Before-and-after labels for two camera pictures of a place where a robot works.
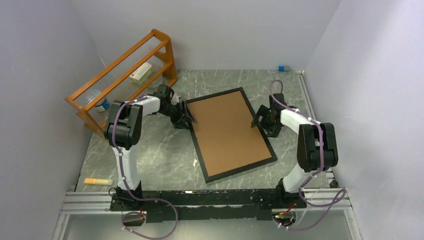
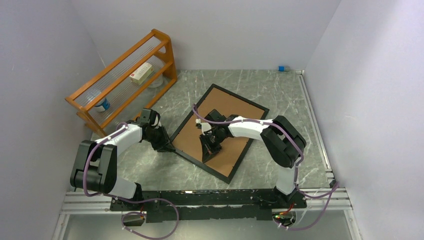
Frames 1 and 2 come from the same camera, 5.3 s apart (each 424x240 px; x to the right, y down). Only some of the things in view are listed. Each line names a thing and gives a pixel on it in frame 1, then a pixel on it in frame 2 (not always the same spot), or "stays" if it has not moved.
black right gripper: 272,131 → 208,150
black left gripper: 185,113 → 164,145
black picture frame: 252,166 → 225,178
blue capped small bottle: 284,68 stays
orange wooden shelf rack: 145,67 stays
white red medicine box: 141,74 stays
